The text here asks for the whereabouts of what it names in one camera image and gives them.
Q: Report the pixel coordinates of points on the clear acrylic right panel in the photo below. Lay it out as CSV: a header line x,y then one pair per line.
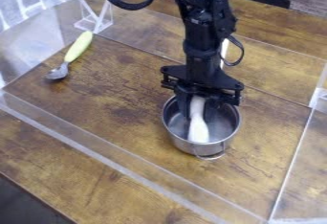
x,y
302,199

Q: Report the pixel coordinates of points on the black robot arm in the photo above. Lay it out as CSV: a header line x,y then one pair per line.
x,y
210,25

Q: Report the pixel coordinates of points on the plush mushroom brown cap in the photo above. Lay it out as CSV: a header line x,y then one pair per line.
x,y
198,133

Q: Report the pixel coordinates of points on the silver metal pot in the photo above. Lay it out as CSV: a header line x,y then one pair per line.
x,y
221,132

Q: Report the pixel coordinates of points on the spoon with yellow handle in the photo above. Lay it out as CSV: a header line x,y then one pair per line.
x,y
74,53

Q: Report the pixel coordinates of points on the clear acrylic front barrier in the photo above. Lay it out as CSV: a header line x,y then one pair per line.
x,y
161,180

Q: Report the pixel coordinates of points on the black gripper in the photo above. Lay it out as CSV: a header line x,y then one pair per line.
x,y
202,78

